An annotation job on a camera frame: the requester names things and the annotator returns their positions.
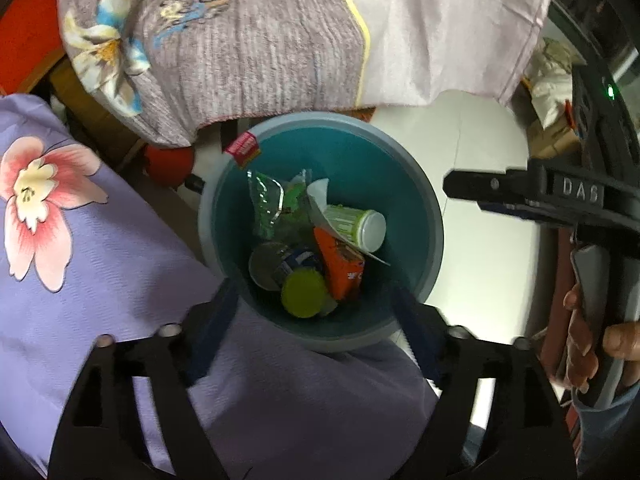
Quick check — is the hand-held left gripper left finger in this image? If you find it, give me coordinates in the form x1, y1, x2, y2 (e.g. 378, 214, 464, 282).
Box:
47, 280, 240, 480

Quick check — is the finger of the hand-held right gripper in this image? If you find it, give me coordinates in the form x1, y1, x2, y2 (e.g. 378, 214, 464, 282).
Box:
477, 200, 573, 227
442, 167, 538, 203

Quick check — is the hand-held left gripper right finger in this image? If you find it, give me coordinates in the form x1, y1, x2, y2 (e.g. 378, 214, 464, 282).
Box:
394, 285, 578, 480

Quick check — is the teal trash bin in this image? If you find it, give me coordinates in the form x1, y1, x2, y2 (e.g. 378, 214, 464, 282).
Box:
198, 112, 445, 353

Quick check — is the large orange snack wrapper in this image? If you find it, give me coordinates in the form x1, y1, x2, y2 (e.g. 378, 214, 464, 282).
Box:
313, 226, 366, 302

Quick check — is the plastic bottle with blue label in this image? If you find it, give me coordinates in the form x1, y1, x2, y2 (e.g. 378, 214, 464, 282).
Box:
272, 246, 326, 286

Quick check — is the person's right hand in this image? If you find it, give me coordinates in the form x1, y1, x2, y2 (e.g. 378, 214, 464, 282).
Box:
562, 284, 640, 395

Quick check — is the cardboard box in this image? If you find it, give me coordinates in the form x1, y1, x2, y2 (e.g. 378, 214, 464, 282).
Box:
525, 110, 583, 158

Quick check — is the yellow-green round lid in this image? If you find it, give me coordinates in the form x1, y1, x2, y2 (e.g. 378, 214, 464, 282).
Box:
280, 267, 327, 319

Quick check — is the white plastic bag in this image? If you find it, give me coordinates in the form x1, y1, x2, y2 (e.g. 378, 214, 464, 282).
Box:
522, 40, 576, 128

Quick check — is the purple floral blanket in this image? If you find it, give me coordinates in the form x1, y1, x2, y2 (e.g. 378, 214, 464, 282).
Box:
0, 94, 441, 480

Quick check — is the white green paper cup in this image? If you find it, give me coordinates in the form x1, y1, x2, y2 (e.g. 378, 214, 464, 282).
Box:
320, 204, 387, 253

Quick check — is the crumpled clear plastic packaging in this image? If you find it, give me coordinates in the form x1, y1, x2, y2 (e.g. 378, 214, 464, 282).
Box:
247, 169, 313, 241

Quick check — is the red round object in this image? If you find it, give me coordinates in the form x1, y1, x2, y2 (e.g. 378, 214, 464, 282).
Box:
144, 142, 195, 188

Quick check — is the red label sticker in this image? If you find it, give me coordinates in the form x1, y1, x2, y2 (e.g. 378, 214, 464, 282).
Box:
223, 131, 262, 167

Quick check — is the brown wooden furniture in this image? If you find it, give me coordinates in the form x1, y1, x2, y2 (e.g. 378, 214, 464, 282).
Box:
47, 57, 148, 173

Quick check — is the grey floral cloth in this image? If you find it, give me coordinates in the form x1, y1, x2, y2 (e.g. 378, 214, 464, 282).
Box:
56, 0, 558, 148

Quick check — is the orange box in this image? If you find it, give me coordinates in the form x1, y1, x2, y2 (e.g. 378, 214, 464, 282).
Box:
0, 0, 68, 96

